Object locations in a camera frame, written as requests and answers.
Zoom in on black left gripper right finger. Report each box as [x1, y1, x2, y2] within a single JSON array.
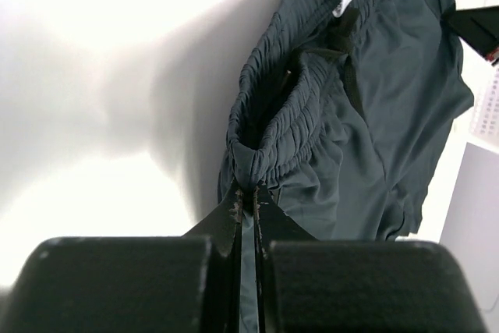
[[253, 186, 487, 332]]

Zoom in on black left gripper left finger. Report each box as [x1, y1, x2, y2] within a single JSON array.
[[1, 188, 242, 332]]

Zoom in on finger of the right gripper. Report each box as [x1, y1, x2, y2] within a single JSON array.
[[442, 5, 499, 66]]

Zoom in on dark teal shorts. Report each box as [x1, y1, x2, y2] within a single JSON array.
[[218, 0, 473, 332]]

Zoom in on white perforated plastic basket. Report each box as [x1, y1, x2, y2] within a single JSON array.
[[469, 68, 498, 145]]

